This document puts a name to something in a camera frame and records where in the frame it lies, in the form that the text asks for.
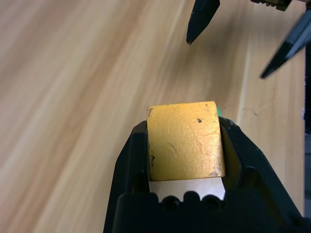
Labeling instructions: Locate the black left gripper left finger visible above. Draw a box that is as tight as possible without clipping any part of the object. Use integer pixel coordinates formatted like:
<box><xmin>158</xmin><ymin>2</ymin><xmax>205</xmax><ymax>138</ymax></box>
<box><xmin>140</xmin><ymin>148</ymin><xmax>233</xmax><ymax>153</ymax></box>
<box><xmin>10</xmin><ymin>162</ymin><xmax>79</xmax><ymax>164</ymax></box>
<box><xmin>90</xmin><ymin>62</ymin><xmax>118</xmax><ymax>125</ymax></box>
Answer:
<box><xmin>103</xmin><ymin>120</ymin><xmax>159</xmax><ymax>233</ymax></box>

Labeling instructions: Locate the yellow wooden block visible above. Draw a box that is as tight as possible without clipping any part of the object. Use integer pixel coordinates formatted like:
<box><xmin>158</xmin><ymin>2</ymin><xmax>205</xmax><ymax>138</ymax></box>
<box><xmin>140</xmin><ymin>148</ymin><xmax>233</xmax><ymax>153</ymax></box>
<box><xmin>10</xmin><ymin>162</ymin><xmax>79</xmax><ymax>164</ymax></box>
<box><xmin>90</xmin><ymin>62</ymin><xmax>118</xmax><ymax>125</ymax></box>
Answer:
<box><xmin>146</xmin><ymin>100</ymin><xmax>226</xmax><ymax>183</ymax></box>

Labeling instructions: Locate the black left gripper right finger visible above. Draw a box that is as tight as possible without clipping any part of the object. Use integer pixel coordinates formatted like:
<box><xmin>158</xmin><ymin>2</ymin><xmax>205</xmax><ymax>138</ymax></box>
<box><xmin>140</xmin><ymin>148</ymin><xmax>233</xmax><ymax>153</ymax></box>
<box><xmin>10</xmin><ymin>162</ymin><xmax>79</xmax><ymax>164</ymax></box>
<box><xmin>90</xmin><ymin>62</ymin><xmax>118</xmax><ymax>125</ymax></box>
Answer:
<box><xmin>218</xmin><ymin>116</ymin><xmax>305</xmax><ymax>233</ymax></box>

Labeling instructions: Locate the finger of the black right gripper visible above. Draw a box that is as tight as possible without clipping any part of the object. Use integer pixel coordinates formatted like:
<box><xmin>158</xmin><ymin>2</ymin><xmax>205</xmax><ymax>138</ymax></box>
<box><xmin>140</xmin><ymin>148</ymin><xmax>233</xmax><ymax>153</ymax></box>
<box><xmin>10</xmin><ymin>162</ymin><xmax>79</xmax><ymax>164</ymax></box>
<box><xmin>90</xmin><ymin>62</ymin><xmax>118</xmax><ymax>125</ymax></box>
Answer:
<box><xmin>186</xmin><ymin>0</ymin><xmax>221</xmax><ymax>46</ymax></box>
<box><xmin>259</xmin><ymin>13</ymin><xmax>311</xmax><ymax>80</ymax></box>

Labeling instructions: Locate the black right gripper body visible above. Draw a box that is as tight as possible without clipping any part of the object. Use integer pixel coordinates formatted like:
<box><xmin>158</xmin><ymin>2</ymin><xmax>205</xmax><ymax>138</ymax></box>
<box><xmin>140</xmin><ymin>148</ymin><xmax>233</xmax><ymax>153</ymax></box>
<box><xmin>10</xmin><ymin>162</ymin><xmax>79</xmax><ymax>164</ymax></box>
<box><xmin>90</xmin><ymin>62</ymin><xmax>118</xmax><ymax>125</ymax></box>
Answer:
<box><xmin>250</xmin><ymin>0</ymin><xmax>292</xmax><ymax>12</ymax></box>

